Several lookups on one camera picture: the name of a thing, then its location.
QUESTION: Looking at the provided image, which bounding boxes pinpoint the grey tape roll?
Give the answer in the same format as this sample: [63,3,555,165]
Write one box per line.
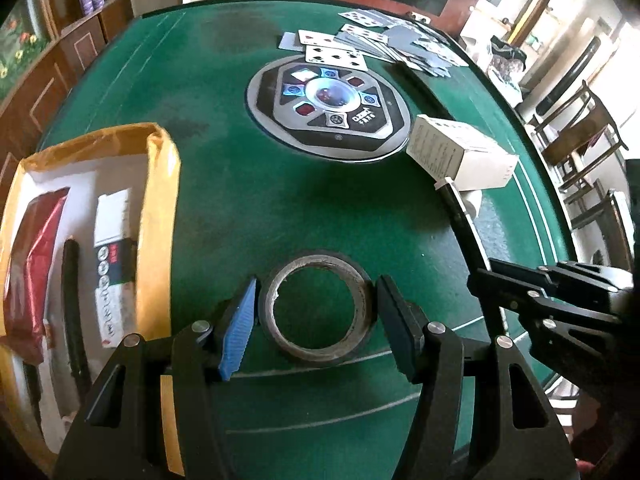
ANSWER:
[257,250,373,366]

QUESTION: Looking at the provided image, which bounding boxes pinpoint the cardboard box with yellow tape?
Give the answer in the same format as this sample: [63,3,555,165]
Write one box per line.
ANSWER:
[0,122,182,476]

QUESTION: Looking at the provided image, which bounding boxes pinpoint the pile of playing cards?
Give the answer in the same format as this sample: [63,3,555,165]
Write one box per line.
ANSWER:
[277,9,470,78]

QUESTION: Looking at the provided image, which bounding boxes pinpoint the red plastic packet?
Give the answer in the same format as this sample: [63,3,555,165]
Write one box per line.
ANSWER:
[0,187,71,366]

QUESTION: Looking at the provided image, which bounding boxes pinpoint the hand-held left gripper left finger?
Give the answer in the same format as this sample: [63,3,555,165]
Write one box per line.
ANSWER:
[52,277,261,480]

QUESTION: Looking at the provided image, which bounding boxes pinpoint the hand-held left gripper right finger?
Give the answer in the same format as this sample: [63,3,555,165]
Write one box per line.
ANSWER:
[375,274,581,480]

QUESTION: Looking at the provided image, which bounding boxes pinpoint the mahjong table control panel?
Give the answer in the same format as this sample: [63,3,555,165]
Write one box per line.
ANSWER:
[245,55,412,162]

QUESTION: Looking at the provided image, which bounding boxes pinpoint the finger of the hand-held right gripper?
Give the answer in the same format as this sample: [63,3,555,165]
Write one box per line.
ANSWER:
[520,299,623,378]
[467,257,563,311]

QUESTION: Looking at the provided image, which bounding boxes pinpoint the wooden cabinet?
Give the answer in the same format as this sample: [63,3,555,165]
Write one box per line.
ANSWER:
[0,0,136,201]

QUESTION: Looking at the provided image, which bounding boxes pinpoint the wooden chair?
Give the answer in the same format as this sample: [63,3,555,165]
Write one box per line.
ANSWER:
[530,80,632,186]
[565,189,640,272]

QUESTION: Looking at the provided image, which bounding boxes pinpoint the artificial flower display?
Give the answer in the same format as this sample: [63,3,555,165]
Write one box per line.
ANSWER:
[0,0,52,102]

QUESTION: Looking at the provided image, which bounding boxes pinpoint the black long pen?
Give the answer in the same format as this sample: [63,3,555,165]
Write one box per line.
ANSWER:
[434,180,508,336]
[61,239,92,401]

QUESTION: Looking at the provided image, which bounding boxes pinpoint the white carton box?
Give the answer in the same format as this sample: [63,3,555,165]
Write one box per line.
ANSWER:
[406,114,519,192]

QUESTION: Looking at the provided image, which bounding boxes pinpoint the white box with black label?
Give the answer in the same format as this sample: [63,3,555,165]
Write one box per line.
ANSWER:
[92,189,140,348]

